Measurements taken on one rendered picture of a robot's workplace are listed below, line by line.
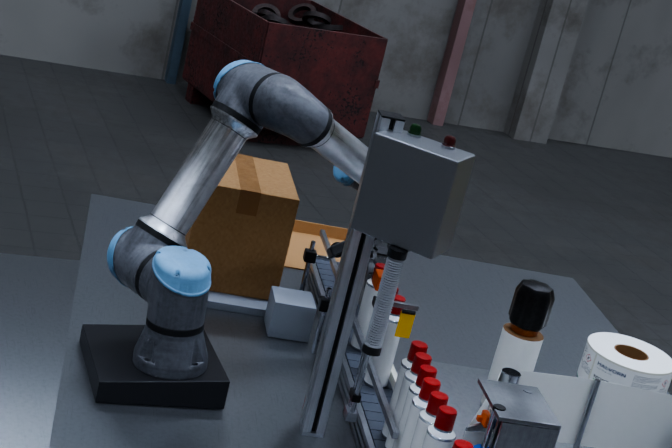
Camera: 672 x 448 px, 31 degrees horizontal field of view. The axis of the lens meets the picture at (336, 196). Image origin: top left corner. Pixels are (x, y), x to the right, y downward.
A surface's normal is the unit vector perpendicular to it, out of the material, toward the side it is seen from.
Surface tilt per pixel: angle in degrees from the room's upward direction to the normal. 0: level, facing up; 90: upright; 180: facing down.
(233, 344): 0
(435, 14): 90
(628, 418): 90
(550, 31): 90
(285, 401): 0
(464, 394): 0
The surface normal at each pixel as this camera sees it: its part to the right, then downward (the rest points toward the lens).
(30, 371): 0.23, -0.93
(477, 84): 0.31, 0.35
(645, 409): 0.04, 0.30
